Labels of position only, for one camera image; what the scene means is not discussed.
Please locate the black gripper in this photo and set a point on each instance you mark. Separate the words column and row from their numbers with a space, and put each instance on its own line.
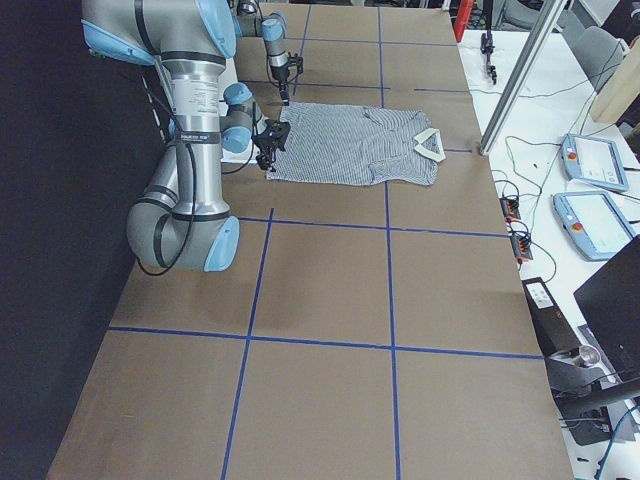
column 280, row 73
column 270, row 136

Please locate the blue white striped polo shirt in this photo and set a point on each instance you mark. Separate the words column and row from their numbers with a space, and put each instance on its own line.
column 357, row 146

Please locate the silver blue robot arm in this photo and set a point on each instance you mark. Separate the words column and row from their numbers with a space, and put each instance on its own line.
column 182, row 220
column 251, row 22

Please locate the brown table cover mat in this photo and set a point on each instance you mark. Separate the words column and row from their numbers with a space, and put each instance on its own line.
column 361, row 333

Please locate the orange black connector board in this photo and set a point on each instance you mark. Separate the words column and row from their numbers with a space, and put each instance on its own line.
column 521, row 242

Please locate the grey office chair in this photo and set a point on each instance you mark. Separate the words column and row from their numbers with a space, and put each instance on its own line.
column 599, row 54

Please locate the upper teach pendant tablet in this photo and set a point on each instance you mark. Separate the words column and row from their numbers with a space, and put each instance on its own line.
column 594, row 160

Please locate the teach pendant tablet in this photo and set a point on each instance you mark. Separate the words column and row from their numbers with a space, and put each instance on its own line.
column 594, row 160
column 594, row 223

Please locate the lower teach pendant tablet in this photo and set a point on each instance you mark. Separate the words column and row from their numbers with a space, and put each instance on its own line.
column 594, row 223

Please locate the black box with label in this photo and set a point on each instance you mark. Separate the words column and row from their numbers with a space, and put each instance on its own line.
column 554, row 333

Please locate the black monitor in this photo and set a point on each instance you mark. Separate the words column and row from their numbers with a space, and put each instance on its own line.
column 609, row 302

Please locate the silver metal cylinder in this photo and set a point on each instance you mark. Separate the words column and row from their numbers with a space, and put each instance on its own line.
column 586, row 356

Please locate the aluminium frame post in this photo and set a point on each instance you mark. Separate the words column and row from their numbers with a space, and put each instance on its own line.
column 535, row 42

